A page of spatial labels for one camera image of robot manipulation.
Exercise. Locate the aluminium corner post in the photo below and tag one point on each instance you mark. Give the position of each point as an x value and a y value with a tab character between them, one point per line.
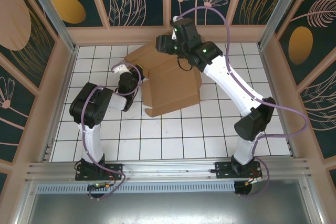
279	11
53	14

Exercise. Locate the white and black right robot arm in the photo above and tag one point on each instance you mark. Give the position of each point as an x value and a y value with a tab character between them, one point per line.
223	82

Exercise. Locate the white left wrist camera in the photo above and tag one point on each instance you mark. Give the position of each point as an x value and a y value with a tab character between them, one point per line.
121	68

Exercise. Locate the grey metal sheet panel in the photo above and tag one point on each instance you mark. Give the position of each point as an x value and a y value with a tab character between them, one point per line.
168	208

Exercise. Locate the small left power connector board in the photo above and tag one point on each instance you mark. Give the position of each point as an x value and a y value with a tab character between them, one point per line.
99	186

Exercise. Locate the aluminium frame rail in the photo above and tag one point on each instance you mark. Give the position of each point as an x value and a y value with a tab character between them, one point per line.
168	167

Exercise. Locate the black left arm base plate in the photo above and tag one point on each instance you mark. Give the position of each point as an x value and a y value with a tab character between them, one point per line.
118	167

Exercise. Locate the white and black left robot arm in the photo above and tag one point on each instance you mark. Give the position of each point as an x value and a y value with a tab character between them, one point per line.
94	140

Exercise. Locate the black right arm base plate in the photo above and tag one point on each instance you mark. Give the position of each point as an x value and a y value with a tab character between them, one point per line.
223	172

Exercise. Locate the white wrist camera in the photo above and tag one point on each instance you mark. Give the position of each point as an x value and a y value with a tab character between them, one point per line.
173	35
121	68

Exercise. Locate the small right power connector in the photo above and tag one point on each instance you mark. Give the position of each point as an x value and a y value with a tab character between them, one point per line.
254	180

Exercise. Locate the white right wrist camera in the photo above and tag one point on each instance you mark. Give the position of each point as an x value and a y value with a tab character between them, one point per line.
173	35

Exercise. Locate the brown cardboard paper box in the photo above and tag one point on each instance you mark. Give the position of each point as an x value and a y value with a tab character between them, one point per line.
170	90

